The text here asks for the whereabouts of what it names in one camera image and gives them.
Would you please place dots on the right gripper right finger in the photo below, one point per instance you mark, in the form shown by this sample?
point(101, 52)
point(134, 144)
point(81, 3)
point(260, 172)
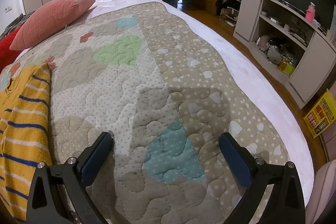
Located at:
point(286, 202)

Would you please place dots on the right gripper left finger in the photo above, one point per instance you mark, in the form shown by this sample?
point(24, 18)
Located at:
point(58, 192)

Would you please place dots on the yellow striped knit sweater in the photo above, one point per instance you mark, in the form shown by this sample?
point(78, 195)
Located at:
point(25, 105)

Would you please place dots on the yellow cardboard box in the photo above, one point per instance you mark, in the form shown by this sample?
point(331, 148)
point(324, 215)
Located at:
point(321, 115)

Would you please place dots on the white tv cabinet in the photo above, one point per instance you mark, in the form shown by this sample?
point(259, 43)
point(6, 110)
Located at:
point(301, 43)

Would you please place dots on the patchwork heart quilt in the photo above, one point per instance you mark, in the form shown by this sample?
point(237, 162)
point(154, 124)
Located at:
point(166, 95)

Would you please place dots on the red floral pillow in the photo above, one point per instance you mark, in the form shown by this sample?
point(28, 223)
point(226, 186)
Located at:
point(8, 56)

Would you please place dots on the grey knit blanket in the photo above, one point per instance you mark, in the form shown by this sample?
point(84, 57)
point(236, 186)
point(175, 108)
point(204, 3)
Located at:
point(17, 22)

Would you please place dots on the pink water bottle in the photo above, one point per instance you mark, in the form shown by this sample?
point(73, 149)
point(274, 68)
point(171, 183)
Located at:
point(310, 13)

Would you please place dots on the pink corduroy pillow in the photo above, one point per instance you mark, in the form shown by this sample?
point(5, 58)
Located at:
point(48, 20)

